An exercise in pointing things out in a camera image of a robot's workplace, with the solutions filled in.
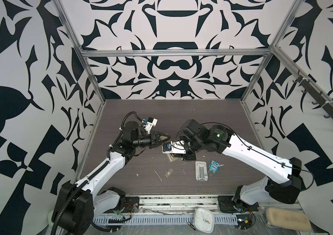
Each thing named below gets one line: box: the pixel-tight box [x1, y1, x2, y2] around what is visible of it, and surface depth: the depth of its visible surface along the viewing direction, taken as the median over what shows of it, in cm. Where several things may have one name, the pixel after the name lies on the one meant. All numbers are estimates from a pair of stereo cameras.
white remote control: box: [166, 152, 179, 162], surface depth 69 cm
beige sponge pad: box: [265, 207, 312, 232], surface depth 69 cm
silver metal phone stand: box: [195, 160, 209, 182], surface depth 86 cm
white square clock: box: [194, 207, 215, 234], surface depth 69 cm
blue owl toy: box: [208, 159, 221, 174], surface depth 87 cm
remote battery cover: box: [164, 167, 174, 179], surface depth 86 cm
